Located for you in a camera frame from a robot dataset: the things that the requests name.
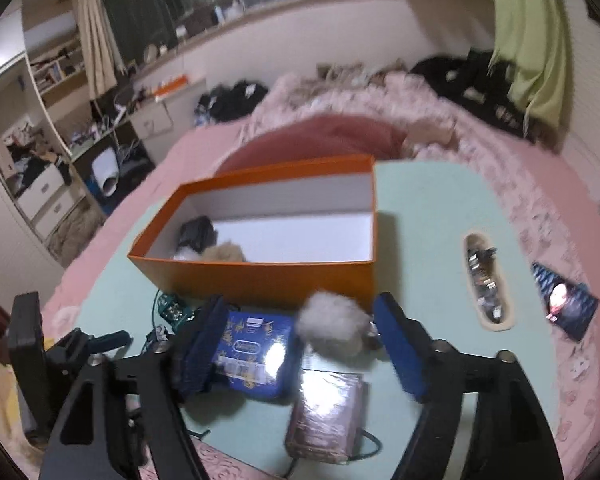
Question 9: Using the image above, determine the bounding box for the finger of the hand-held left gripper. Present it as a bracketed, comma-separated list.
[82, 330, 133, 360]

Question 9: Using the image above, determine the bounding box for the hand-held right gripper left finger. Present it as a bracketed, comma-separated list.
[39, 295, 231, 480]

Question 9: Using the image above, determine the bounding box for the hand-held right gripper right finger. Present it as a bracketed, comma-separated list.
[372, 291, 565, 480]

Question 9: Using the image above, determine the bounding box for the dark green toy car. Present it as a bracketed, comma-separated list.
[147, 291, 203, 356]

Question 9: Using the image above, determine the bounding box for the blue metal tin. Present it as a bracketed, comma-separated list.
[207, 310, 303, 401]

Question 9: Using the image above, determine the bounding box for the grey fur ball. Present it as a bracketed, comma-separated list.
[295, 289, 373, 358]

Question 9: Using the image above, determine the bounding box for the orange cardboard box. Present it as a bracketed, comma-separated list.
[126, 155, 378, 311]

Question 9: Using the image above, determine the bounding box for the beige fur ball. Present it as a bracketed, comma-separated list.
[200, 241, 246, 262]

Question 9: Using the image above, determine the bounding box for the green cartoon printed desktop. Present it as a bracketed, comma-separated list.
[77, 160, 556, 453]

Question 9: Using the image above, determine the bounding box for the black pouch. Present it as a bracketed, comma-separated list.
[178, 216, 216, 253]

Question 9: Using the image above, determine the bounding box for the white drawer cabinet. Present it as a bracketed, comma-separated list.
[15, 162, 78, 241]

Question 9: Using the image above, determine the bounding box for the white cylindrical appliance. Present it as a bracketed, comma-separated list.
[90, 147, 121, 196]

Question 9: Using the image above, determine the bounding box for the black photo booklet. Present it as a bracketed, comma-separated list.
[531, 261, 600, 343]

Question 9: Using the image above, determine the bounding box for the white nightstand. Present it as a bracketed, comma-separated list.
[130, 77, 206, 161]

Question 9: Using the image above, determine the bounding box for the red pillow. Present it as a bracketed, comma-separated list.
[215, 114, 406, 178]

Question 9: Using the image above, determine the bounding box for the pink floral quilt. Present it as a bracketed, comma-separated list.
[240, 62, 546, 201]

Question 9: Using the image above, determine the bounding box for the black white striped clothes pile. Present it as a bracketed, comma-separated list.
[195, 80, 271, 126]

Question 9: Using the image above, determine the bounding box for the small orange tray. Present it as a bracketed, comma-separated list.
[152, 75, 191, 98]

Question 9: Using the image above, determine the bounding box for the white shelf unit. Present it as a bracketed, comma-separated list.
[22, 25, 111, 161]

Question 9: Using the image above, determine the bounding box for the beige knit cloth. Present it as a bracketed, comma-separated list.
[315, 60, 406, 86]

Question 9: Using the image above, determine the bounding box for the beige curtain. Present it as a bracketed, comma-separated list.
[72, 0, 131, 101]

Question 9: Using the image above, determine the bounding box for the green hanging garment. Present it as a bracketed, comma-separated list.
[492, 0, 573, 133]

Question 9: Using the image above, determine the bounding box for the black cable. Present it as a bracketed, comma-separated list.
[347, 427, 383, 461]

